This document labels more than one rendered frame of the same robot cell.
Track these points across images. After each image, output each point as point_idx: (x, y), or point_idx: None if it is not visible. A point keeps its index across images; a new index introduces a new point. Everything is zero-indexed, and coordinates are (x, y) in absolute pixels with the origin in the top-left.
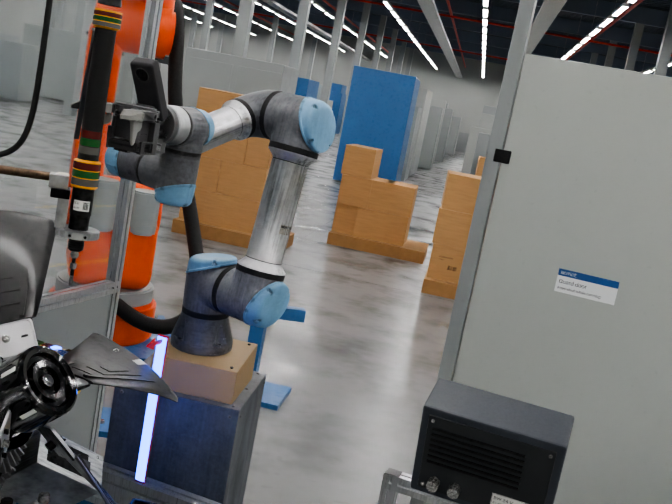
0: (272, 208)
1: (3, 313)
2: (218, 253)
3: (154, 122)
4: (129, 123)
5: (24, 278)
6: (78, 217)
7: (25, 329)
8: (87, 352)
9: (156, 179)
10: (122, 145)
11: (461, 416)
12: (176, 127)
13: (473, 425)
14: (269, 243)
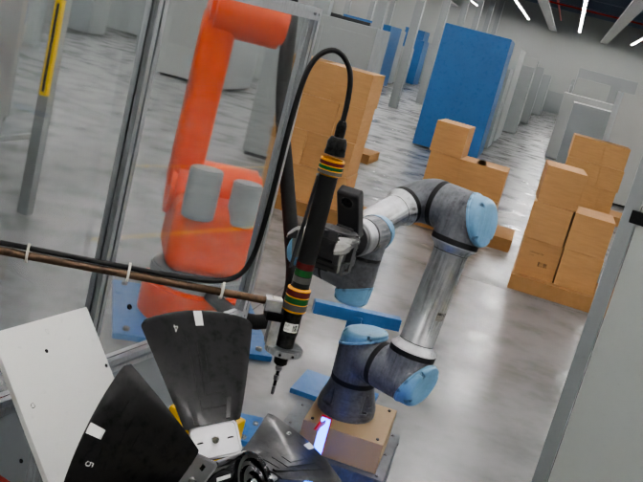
0: (431, 296)
1: (212, 414)
2: (369, 325)
3: None
4: (332, 246)
5: (229, 381)
6: (287, 338)
7: (231, 430)
8: (267, 437)
9: (338, 280)
10: (323, 265)
11: None
12: (367, 244)
13: None
14: (425, 329)
